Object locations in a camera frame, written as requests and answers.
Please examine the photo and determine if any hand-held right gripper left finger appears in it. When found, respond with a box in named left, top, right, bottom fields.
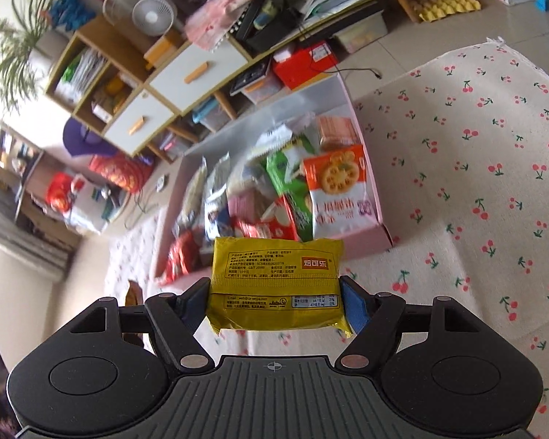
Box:
left=57, top=277, right=211, bottom=371

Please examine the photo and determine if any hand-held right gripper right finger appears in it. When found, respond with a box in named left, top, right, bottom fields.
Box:
left=336, top=275, right=495, bottom=370

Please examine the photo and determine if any red snack packet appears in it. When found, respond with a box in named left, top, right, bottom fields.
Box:
left=157, top=231, right=203, bottom=286
left=231, top=194, right=303, bottom=241

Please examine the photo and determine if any gold snack packet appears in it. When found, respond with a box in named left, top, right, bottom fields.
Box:
left=125, top=280, right=143, bottom=312

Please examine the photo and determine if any pink cardboard box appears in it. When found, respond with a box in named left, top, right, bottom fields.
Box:
left=153, top=73, right=400, bottom=289

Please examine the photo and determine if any yellow snack packet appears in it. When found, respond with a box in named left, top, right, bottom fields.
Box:
left=205, top=236, right=354, bottom=338

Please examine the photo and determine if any silver white snack packet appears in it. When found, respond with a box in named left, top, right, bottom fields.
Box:
left=203, top=153, right=232, bottom=243
left=176, top=158, right=209, bottom=234

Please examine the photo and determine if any pink snack packet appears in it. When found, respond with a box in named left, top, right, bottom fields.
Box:
left=229, top=190, right=275, bottom=220

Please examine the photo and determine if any orange white biscuit packet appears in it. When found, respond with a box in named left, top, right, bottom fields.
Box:
left=302, top=144, right=378, bottom=234

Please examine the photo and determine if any green chip packet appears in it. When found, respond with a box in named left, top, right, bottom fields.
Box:
left=265, top=139, right=316, bottom=241

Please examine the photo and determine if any clear cracker packet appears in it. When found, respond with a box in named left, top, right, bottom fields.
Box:
left=313, top=115, right=360, bottom=151

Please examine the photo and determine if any cherry print tablecloth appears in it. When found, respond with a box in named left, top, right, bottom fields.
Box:
left=103, top=37, right=549, bottom=439

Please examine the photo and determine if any white shopping bag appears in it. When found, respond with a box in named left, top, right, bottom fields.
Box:
left=66, top=174, right=120, bottom=236

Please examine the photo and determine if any red round printed bag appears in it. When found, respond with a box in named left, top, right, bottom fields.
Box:
left=89, top=153, right=154, bottom=193

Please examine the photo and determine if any red gift bag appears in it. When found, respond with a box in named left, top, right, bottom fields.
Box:
left=46, top=171, right=81, bottom=211

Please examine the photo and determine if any white cabinet drawer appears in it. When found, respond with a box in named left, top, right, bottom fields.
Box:
left=104, top=94, right=177, bottom=156
left=149, top=41, right=250, bottom=115

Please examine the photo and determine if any grey striped curtain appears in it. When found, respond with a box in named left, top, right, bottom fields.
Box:
left=0, top=178, right=78, bottom=279

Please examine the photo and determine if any wooden bookshelf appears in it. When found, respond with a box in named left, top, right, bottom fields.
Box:
left=0, top=119, right=81, bottom=248

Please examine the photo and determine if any blue lid storage bin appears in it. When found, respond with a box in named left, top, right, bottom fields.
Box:
left=192, top=98, right=232, bottom=131

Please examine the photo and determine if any purple hat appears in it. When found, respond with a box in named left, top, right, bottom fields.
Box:
left=63, top=116, right=120, bottom=158

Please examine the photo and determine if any long wooden cabinet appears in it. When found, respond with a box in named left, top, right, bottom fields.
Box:
left=46, top=0, right=486, bottom=165

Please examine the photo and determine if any small white carton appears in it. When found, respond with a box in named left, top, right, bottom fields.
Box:
left=91, top=101, right=115, bottom=122

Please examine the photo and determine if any clear plastic storage bin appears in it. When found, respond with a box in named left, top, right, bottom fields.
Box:
left=334, top=11, right=389, bottom=53
left=229, top=61, right=284, bottom=106

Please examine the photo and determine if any yellow shelf item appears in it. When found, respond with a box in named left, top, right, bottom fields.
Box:
left=103, top=75, right=129, bottom=106

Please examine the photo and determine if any red cardboard box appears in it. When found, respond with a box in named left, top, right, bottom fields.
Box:
left=272, top=41, right=341, bottom=90

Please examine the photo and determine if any yellow cardboard box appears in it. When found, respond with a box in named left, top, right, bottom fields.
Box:
left=144, top=37, right=175, bottom=67

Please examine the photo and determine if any stack of booklets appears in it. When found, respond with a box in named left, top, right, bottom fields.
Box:
left=57, top=48, right=106, bottom=101

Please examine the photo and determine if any black storage box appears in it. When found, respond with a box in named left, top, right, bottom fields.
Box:
left=233, top=0, right=303, bottom=53

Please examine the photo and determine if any pink cherry print cloth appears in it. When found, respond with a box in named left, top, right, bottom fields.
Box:
left=184, top=0, right=275, bottom=51

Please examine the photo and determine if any white desk fan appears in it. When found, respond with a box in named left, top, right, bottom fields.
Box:
left=103, top=0, right=178, bottom=37

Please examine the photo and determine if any green potted plant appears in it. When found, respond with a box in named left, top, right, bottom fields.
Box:
left=0, top=0, right=56, bottom=115

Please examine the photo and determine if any yellow egg tray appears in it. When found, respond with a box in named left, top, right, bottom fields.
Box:
left=405, top=0, right=481, bottom=23

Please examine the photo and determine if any blue hanging ornament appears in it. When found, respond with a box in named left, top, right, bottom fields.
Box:
left=48, top=0, right=97, bottom=33

